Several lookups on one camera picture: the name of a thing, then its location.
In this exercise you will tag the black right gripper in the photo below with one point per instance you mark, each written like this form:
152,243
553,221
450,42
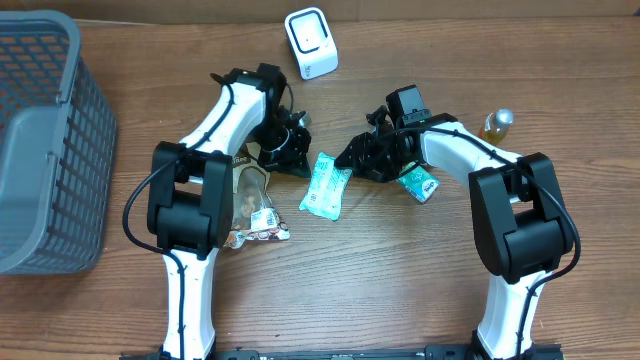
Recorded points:
364,149

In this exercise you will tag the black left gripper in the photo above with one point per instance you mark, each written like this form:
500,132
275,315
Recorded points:
293,162

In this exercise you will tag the teal tissue pack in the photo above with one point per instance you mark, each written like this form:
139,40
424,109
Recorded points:
418,182

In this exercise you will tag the teal snack packet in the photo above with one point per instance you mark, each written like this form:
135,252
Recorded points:
326,189

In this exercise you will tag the brown snack pouch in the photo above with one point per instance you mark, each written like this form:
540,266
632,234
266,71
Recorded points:
255,218

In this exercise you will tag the yellow dish soap bottle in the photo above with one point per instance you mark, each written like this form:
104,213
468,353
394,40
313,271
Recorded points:
496,126

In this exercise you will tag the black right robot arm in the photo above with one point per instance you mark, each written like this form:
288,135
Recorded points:
522,231

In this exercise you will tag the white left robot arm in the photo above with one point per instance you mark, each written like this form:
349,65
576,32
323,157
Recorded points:
190,206

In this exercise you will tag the white barcode scanner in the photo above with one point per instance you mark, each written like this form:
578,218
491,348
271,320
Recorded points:
311,42

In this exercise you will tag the grey plastic basket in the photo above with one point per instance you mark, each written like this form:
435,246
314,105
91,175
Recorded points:
59,139

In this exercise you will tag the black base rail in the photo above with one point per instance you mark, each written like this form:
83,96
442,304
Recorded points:
350,355

